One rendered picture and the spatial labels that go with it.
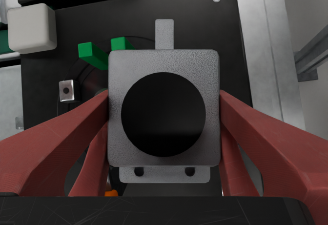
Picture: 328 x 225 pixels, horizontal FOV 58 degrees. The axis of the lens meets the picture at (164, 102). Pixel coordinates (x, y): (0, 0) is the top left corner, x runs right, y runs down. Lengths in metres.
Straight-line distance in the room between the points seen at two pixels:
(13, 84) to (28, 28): 0.11
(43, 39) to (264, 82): 0.23
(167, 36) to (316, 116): 0.30
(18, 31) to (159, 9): 0.15
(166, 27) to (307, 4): 0.31
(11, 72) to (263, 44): 0.31
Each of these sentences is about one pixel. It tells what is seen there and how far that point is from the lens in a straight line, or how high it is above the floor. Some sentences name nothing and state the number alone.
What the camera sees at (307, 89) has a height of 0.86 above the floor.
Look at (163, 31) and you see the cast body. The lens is 0.16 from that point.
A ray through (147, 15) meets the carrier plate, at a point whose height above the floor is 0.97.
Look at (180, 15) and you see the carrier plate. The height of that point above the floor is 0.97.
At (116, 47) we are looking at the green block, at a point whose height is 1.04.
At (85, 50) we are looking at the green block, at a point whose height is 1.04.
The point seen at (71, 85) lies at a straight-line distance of 0.29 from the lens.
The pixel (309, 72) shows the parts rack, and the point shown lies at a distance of 0.42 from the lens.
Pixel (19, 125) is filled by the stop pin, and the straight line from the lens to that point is 0.36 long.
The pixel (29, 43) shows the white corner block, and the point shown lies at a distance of 0.34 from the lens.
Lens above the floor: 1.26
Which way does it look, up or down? 79 degrees down
